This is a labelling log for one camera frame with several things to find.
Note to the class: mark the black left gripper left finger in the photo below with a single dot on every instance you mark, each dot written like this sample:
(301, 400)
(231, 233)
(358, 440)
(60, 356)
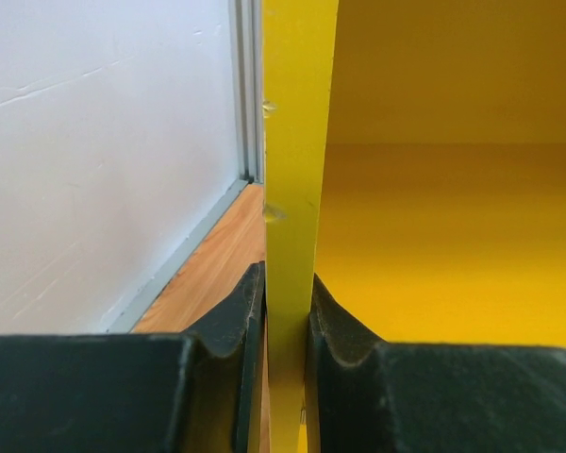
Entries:
(198, 390)

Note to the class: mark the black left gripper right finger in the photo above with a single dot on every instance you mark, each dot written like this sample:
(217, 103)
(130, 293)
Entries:
(364, 394)

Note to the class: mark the yellow wooden shelf cabinet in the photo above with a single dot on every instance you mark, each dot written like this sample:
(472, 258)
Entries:
(415, 163)

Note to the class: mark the aluminium frame post right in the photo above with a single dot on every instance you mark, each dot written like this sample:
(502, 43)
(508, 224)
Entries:
(246, 54)

